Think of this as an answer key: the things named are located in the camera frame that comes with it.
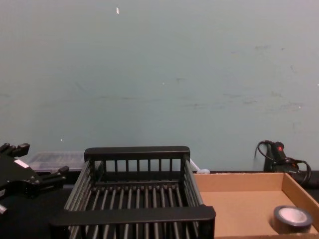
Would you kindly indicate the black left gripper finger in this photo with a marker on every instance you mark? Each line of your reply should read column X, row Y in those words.
column 18, row 150
column 53, row 178

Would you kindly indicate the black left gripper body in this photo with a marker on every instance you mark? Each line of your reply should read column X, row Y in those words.
column 17, row 178

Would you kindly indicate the silver tape roll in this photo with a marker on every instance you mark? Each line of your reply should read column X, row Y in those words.
column 291, row 219

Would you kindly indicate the clear plastic case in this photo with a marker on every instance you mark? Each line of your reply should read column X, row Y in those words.
column 57, row 160

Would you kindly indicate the black rack with steel bars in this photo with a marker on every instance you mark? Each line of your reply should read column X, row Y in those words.
column 134, row 216

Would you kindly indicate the small white plastic piece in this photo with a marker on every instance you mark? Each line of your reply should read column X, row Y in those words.
column 202, row 171

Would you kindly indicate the shallow brown cardboard tray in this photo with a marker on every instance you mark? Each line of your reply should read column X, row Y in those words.
column 239, row 204

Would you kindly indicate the plain pale wall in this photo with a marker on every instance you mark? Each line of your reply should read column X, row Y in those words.
column 159, row 74

